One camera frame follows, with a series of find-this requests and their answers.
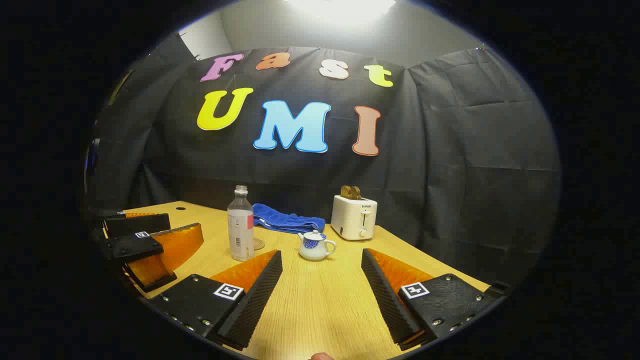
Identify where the white toaster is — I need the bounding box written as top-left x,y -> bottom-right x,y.
330,194 -> 378,241

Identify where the white blue teacup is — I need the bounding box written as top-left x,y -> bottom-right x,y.
298,237 -> 337,261

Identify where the folded blue towel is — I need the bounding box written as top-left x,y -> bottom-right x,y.
251,203 -> 327,235

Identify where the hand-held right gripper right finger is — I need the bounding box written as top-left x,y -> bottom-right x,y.
361,248 -> 507,352

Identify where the clear plastic water bottle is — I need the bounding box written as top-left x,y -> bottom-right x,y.
227,185 -> 255,262

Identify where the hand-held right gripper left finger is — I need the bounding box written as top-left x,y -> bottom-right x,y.
145,249 -> 284,352

